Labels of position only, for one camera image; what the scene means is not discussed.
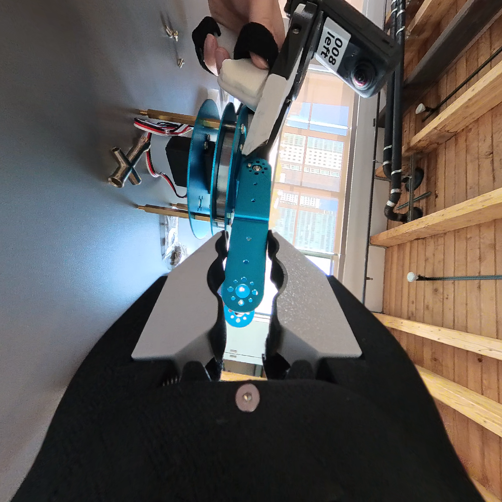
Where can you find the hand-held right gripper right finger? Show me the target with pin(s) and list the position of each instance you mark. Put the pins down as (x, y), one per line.
(313, 313)

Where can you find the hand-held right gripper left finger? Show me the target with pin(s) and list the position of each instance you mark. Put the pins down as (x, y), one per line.
(176, 313)

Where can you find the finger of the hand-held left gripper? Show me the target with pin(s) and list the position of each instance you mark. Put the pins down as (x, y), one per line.
(266, 109)

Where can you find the blue toy robot arm base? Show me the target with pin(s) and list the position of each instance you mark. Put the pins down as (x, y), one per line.
(251, 204)

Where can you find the person's left hand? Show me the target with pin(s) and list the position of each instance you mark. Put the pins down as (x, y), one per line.
(243, 11)

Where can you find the cluster of small screw bags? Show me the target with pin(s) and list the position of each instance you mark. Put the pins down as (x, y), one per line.
(176, 253)

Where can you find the large glass window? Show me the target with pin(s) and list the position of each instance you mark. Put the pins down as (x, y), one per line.
(313, 176)

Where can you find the black ceiling pipe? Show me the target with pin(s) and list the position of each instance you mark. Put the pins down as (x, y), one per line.
(394, 117)

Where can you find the metal cross socket wrench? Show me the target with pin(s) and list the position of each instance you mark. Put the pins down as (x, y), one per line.
(127, 160)

